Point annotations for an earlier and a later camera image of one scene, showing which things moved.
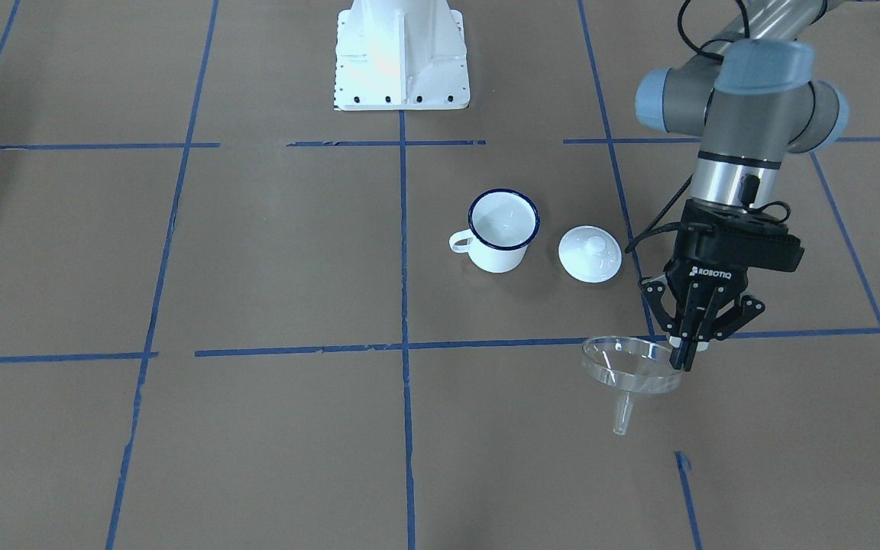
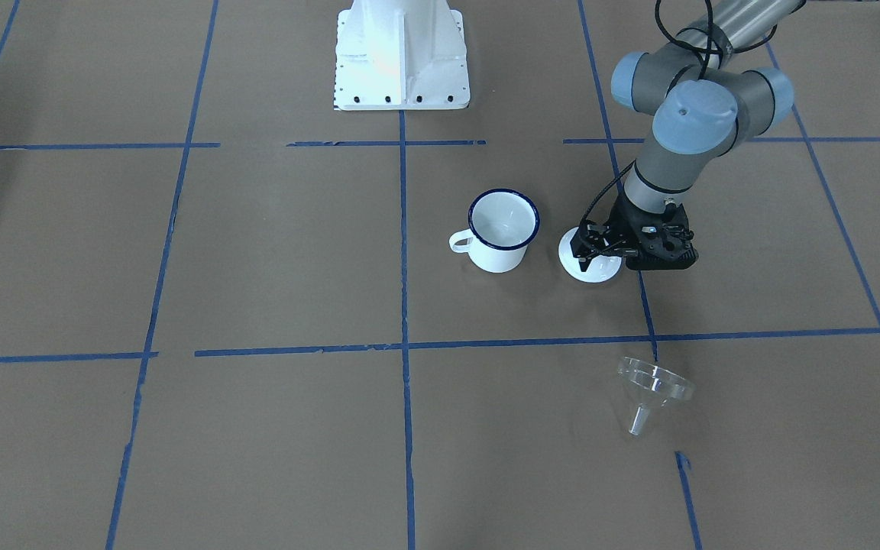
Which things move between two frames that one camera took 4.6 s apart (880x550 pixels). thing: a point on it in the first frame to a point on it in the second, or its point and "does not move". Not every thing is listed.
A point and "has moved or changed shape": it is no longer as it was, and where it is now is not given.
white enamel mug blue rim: (503, 224) does not move
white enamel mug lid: (590, 253) does not move
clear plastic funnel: (633, 366) has moved or changed shape
